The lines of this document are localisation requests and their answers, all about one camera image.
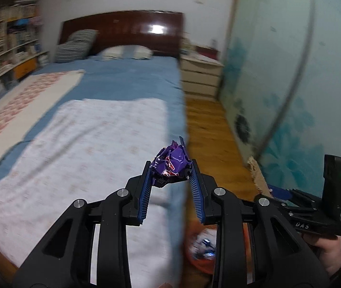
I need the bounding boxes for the white pillow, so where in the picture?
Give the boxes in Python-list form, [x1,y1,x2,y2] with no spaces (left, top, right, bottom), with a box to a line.
[97,45,153,60]

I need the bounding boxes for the orange plastic basket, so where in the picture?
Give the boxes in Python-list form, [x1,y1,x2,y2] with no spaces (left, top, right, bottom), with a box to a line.
[184,222,252,275]

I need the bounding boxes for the cream nightstand with drawers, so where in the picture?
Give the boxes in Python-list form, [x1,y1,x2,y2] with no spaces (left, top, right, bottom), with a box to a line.
[179,40,225,101]

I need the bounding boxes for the blue bed sheet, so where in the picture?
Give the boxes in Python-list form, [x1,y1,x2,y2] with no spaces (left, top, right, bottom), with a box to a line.
[0,56,187,276]

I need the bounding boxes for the purple wrapper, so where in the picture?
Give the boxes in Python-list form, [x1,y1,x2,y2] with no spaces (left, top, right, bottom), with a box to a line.
[151,136,192,188]

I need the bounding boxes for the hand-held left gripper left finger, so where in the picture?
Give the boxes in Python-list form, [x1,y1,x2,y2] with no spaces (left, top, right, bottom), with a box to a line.
[12,160,153,288]

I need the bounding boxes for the white bookshelf with books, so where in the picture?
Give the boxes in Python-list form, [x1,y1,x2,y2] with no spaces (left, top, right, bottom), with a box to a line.
[0,0,51,88]

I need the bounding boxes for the person's right hand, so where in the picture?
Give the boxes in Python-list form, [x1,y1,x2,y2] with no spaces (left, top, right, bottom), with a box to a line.
[304,234,341,277]

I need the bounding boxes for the flower-print sliding wardrobe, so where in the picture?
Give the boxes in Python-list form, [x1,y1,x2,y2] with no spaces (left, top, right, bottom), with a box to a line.
[217,0,341,219]

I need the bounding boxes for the torn cardboard piece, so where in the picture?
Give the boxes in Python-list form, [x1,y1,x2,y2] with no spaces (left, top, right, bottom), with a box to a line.
[247,156,274,199]

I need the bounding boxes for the dark wooden bed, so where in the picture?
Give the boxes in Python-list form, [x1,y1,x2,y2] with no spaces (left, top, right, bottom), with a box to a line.
[0,10,189,285]

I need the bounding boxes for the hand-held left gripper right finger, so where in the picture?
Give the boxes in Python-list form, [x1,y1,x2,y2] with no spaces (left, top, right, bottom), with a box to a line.
[187,159,330,288]

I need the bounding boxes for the cream blanket with red pattern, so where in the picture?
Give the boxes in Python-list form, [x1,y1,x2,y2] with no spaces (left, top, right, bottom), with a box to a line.
[0,70,86,186]

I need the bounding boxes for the white patterned blanket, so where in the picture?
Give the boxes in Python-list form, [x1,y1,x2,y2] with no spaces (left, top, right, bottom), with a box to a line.
[0,97,178,281]

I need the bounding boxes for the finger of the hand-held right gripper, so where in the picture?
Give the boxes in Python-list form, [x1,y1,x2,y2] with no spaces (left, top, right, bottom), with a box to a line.
[267,185,294,201]

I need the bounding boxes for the striped grey pillow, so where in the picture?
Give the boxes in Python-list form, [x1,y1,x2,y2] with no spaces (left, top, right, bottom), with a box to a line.
[54,29,99,63]

